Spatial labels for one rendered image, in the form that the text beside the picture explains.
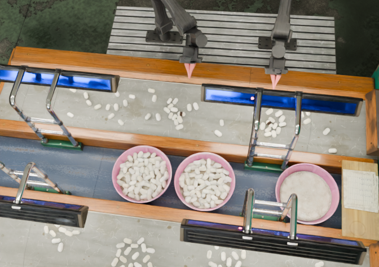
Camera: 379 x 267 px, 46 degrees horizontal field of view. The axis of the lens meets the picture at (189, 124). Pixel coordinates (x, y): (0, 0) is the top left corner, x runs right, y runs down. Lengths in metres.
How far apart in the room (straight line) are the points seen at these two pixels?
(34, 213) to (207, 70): 1.05
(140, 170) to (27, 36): 1.83
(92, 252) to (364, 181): 1.18
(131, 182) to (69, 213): 0.45
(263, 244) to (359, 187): 0.62
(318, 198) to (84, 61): 1.30
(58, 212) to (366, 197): 1.23
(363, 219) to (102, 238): 1.09
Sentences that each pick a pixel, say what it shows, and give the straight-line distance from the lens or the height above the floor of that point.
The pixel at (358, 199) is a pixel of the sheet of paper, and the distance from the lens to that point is 2.02.
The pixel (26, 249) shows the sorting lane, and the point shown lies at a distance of 2.08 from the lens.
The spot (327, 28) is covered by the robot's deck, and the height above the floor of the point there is 0.67.
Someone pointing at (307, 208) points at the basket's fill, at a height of 0.73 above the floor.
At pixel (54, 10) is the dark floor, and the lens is 3.64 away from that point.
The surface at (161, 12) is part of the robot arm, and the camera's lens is 2.24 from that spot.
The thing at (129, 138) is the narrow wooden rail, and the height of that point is 0.76.
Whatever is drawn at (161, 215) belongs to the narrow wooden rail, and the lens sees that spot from 1.94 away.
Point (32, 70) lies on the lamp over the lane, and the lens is 1.96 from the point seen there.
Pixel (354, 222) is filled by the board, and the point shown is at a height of 0.78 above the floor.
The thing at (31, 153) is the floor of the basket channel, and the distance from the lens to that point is 2.29.
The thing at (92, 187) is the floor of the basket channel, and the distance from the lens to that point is 2.13.
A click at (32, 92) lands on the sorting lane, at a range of 2.36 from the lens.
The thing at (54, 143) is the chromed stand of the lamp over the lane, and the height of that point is 0.71.
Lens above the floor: 2.63
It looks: 65 degrees down
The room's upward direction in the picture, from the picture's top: 8 degrees counter-clockwise
